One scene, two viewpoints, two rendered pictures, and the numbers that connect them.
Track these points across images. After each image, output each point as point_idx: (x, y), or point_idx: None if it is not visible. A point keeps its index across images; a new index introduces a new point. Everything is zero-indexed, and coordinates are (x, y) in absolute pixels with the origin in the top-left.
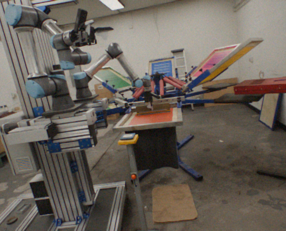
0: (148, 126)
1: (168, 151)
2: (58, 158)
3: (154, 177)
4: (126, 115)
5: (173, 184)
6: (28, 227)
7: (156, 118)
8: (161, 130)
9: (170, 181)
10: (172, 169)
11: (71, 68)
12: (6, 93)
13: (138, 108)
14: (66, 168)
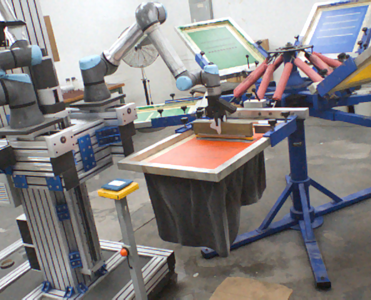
0: (165, 171)
1: (210, 220)
2: (40, 194)
3: (245, 255)
4: (172, 136)
5: (269, 280)
6: (17, 280)
7: (208, 154)
8: (196, 181)
9: (266, 272)
10: (288, 251)
11: None
12: (79, 56)
13: (198, 127)
14: (50, 212)
